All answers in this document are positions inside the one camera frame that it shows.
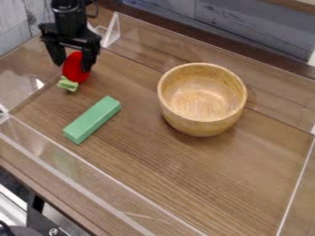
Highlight clear acrylic corner bracket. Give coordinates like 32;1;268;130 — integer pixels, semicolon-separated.
86;12;120;48

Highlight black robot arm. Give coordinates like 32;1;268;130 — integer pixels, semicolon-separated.
38;0;102;72

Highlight black table leg bracket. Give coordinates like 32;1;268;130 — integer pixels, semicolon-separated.
25;195;70;236

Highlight clear acrylic tray wall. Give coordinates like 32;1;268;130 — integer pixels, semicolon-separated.
0;109;205;236

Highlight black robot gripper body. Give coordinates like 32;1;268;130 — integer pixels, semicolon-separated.
38;23;101;51

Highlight green rectangular block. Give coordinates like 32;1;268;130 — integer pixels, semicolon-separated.
62;96;121;145

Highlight light wooden bowl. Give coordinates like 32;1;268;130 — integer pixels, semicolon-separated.
157;63;246;136

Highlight black cable under table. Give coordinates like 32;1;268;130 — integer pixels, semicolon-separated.
0;219;16;236

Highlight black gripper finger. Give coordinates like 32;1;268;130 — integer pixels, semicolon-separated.
81;47;100;72
44;41;66;66

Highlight red plush tomato toy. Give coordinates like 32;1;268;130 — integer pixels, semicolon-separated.
56;52;89;92

